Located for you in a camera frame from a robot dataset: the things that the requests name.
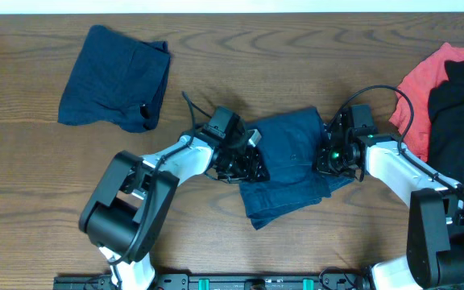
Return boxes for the folded navy cloth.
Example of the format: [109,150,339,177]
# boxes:
[58,25,171,133]

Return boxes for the black garment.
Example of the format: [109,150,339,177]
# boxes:
[428,61,464,184]

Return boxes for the red garment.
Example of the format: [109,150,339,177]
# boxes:
[389,43,464,162]

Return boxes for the navy blue shorts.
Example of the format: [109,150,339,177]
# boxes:
[239,107,353,230]

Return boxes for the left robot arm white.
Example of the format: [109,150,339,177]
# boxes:
[78,129,268,289]

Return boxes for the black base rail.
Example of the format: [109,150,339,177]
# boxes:
[52,267,372,290]

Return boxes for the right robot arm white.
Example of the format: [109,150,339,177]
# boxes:
[316,135,464,289]

